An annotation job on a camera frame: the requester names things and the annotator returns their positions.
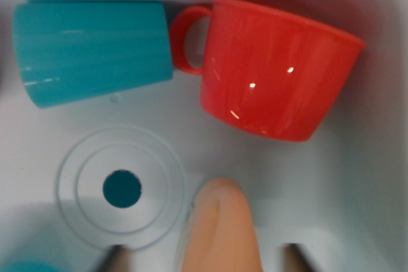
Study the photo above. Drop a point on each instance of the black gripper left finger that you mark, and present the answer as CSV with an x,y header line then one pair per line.
x,y
113,260

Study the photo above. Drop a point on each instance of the teal tumbler cup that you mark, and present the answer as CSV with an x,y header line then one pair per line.
x,y
92,52

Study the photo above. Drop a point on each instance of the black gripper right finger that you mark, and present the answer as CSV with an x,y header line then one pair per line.
x,y
299,260

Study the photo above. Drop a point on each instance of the beige detergent bottle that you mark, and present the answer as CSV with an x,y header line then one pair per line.
x,y
220,227

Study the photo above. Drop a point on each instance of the light blue toy sink unit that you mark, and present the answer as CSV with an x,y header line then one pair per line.
x,y
350,189

